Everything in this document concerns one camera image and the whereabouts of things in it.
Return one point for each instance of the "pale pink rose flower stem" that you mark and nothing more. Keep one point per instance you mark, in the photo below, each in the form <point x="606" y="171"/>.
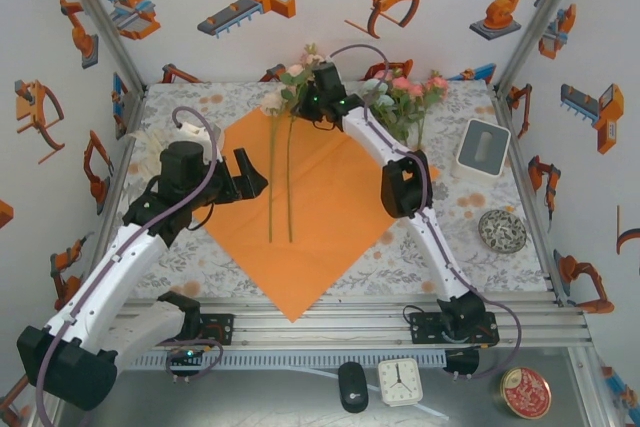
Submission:
<point x="296" y="72"/>

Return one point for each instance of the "black computer mouse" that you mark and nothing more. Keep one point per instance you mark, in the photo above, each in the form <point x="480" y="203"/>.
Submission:
<point x="353" y="387"/>

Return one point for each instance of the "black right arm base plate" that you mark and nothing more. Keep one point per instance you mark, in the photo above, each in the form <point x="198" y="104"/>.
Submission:
<point x="422" y="327"/>

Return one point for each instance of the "red gold round tin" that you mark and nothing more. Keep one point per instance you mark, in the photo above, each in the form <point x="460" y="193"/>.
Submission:
<point x="525" y="392"/>

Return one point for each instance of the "aluminium side rail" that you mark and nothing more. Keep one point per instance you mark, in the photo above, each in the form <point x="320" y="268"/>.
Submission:
<point x="114" y="182"/>

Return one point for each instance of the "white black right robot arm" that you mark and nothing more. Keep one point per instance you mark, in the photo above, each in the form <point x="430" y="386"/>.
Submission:
<point x="405" y="187"/>

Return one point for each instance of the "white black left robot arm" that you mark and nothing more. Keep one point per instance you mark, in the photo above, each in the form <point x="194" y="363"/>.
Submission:
<point x="100" y="307"/>

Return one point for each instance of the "white grey tissue box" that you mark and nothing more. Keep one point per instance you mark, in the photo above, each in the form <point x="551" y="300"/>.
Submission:
<point x="482" y="147"/>

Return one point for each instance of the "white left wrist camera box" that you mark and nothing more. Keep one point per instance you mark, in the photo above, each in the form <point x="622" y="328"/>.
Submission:
<point x="195" y="133"/>

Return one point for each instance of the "aluminium frame cross rails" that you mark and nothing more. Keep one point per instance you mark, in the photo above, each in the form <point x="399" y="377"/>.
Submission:
<point x="325" y="327"/>

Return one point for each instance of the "orange wrapping paper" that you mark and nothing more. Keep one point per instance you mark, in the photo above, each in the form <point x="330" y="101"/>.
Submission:
<point x="325" y="207"/>

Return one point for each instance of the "white square clock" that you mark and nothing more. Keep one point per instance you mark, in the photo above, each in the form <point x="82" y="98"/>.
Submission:
<point x="400" y="382"/>

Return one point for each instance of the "cream rose fake flower stem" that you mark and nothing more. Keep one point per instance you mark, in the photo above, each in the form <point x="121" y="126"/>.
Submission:
<point x="270" y="103"/>

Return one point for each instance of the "floral patterned tablecloth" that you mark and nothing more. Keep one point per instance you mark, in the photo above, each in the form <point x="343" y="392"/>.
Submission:
<point x="390" y="277"/>

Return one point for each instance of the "patterned ceramic dish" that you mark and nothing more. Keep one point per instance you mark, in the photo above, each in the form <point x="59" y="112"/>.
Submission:
<point x="502" y="230"/>

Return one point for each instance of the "teal fake flower stem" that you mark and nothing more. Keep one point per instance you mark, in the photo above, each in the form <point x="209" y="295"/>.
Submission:
<point x="375" y="89"/>

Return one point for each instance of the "aluminium corner post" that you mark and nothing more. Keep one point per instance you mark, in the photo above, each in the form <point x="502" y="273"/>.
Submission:
<point x="100" y="17"/>
<point x="540" y="17"/>

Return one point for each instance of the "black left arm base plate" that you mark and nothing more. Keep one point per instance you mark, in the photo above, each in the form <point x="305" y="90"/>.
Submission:
<point x="225" y="329"/>

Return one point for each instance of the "cream printed ribbon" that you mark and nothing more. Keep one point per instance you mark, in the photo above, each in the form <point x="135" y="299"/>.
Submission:
<point x="145" y="147"/>

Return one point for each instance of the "black controller board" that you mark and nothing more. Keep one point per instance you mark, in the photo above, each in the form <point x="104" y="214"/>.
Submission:
<point x="462" y="362"/>
<point x="187" y="357"/>

